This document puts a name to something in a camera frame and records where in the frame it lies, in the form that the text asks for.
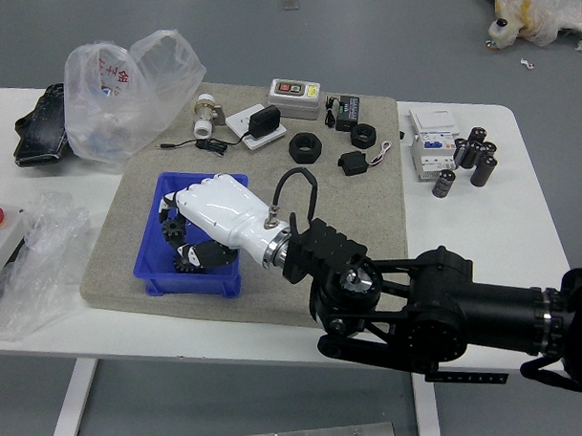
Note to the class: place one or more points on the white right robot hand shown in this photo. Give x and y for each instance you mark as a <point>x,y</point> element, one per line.
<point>224,211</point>

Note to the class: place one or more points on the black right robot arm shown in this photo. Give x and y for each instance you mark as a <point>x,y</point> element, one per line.
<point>442,308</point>

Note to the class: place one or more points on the blue plastic box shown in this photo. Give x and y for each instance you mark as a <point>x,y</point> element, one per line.
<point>154,261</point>

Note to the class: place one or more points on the big black hex nut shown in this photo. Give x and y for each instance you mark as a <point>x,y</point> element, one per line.
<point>304,148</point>

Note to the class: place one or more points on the small black hex nut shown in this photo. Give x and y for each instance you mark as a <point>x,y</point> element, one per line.
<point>363,135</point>

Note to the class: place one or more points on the grey emergency stop box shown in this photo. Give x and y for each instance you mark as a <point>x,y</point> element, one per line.
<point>2,242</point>

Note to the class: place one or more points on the grey-brown mat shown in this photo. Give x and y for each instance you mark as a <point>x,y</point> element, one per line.
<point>274,285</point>

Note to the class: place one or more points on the white and brass valve fitting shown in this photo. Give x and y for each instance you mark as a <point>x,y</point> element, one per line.
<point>203,117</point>

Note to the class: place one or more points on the black power adapter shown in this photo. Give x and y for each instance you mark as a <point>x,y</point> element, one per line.
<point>264,121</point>

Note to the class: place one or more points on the white table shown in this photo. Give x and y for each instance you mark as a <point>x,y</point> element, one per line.
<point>228,342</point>

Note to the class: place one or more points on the white plastic bag red print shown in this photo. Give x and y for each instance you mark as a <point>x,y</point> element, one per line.
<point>101,110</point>

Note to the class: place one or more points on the black module with green terminal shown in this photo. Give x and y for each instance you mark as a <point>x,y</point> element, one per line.
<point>348,111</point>

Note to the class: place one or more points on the clear plastic bag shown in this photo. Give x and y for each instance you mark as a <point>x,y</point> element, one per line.
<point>39,265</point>

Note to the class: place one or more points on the black pouch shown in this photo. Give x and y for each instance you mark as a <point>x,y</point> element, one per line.
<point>37,128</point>

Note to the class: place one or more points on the white circuit breaker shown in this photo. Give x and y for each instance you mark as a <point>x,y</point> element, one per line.
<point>430,156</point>

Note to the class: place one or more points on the black table control panel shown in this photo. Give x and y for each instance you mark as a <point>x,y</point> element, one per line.
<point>488,378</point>

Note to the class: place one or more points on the white paper scrap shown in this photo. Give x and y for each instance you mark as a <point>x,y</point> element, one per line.
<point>527,63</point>

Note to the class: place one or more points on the white wall socket plate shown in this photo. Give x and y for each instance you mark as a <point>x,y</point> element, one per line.
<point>237,121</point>

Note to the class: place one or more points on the white push-button switch box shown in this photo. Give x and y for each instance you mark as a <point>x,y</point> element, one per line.
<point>295,100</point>

